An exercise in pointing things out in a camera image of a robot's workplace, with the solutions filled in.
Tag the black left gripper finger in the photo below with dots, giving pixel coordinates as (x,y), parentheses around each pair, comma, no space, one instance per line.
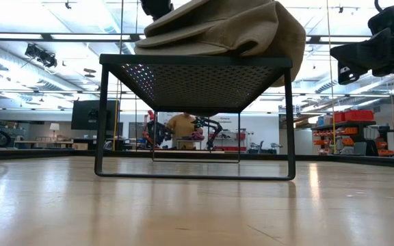
(157,8)

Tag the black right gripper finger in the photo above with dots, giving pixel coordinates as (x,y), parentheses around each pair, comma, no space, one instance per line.
(364,51)

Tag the red background robot arm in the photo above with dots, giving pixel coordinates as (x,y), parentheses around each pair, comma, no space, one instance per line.
(150,116)

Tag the large red storage bin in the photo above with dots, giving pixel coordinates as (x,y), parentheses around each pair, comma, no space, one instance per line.
(359,115)

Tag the black perforated metal stand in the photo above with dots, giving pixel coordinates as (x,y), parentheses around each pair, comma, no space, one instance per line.
(197,61)

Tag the small red storage bin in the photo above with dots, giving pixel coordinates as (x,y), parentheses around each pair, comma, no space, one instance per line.
(339,117)

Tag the black storage shelf rack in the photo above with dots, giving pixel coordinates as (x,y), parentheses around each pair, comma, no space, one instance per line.
(340,124)

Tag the orange storage bin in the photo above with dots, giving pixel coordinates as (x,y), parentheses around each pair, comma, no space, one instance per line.
(348,141)
(385,152)
(351,130)

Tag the person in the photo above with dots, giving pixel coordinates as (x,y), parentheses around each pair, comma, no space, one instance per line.
(181,126)

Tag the black ceiling fixture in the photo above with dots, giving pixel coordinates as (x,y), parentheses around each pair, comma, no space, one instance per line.
(41,56)

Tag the white table lamp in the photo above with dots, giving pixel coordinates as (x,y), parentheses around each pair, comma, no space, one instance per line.
(54,126)

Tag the black wall monitor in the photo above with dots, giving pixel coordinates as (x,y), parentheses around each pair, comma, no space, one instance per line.
(84,116)

